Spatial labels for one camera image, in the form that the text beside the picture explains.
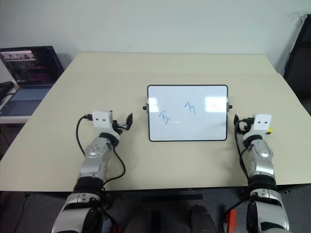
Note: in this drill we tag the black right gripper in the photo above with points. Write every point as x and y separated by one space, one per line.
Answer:
246 125

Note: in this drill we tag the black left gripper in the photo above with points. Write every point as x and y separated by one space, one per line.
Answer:
117 126

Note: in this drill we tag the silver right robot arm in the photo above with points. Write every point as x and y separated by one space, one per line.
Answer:
261 157

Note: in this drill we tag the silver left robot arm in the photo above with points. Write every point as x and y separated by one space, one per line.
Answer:
93 155

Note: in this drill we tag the yellow tab with black base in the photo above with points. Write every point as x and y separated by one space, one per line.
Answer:
269 131

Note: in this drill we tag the black-framed whiteboard with scribbles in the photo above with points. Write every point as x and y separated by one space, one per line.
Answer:
187 114

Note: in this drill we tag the black bar under table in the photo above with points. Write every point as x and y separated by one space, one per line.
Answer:
172 197

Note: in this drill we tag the black chair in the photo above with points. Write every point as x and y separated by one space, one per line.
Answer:
300 55

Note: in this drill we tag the red orange clamp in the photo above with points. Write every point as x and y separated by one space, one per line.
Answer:
232 222

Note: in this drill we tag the dark rounded shape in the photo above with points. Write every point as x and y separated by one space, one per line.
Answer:
204 219

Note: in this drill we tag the open blue laptop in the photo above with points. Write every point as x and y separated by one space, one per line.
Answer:
26 80

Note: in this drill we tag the black object beside laptop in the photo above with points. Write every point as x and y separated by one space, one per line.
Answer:
6 88

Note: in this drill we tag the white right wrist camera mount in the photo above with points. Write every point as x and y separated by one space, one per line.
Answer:
262 123

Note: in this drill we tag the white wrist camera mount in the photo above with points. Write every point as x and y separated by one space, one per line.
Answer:
262 123
102 119

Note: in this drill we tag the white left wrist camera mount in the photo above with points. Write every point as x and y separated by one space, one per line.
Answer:
102 119

